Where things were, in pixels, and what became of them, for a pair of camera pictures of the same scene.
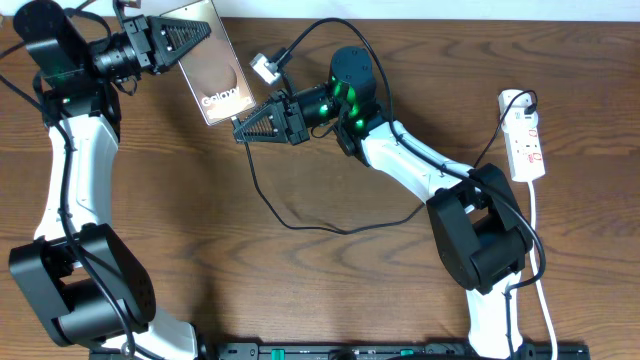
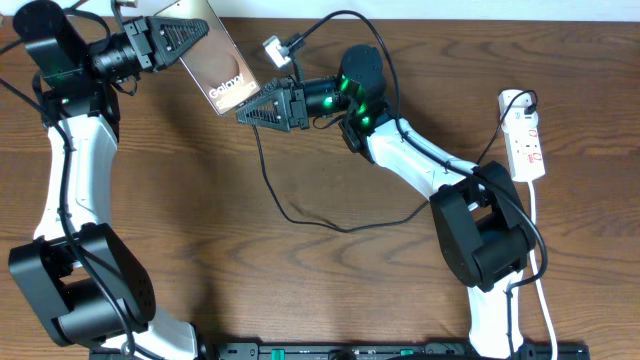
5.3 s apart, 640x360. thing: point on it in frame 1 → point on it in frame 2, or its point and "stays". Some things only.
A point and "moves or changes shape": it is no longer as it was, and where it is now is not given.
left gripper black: [139, 32] stays
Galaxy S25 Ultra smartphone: [212, 67] moves or changes shape
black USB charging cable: [423, 206] → [380, 223]
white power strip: [525, 155] stays
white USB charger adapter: [516, 120] stays
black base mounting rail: [398, 351] stays
